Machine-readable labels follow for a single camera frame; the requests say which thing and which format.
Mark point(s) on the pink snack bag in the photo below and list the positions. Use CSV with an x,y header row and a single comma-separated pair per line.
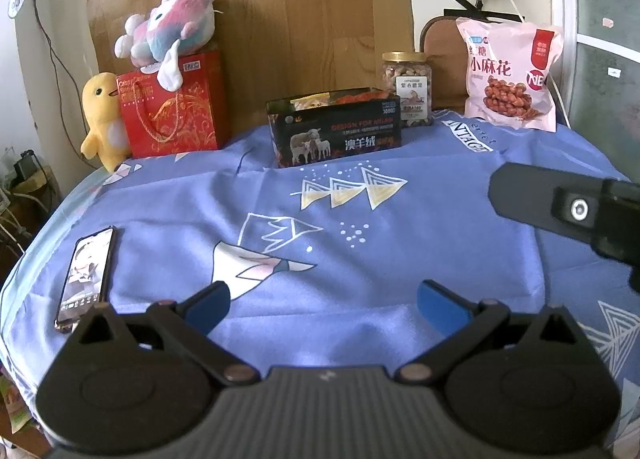
x,y
510,69

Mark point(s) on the black tape strip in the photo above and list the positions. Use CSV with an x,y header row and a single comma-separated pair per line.
x,y
480,6

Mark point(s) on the frosted glass door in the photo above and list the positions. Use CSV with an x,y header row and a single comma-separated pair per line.
x,y
605,49

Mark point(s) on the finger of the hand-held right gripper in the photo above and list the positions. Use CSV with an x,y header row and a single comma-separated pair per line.
x,y
530,199

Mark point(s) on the yellow plush toy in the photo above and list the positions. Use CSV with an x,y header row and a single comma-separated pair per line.
x,y
102,114

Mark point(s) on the brown chair back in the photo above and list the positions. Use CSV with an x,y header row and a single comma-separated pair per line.
x,y
440,54

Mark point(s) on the smartphone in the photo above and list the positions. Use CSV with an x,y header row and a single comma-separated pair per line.
x,y
87,279

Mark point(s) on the black charger block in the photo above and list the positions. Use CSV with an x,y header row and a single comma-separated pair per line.
x,y
26,165

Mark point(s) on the blue printed cloth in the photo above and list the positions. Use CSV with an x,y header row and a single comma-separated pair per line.
x,y
400,249

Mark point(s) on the orange snack packet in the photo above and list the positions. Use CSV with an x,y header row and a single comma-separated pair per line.
x,y
357,96

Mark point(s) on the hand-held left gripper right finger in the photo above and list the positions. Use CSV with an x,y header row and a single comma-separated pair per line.
x,y
442,306

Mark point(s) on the white wall hook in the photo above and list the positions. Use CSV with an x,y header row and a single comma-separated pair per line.
x,y
16,2

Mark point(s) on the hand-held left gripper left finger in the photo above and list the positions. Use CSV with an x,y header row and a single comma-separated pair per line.
x,y
207,306

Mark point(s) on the wooden board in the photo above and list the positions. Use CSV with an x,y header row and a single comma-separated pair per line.
x,y
310,14

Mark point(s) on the clear jar of nuts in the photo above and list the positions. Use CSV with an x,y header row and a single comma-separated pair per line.
x,y
407,84

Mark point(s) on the red gift bag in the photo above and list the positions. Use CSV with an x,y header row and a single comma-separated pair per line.
x,y
185,109

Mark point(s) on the black box with sheep print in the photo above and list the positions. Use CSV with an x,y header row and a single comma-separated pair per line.
x,y
340,134

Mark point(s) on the pink and blue plush toy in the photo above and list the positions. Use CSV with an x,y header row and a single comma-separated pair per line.
x,y
165,29

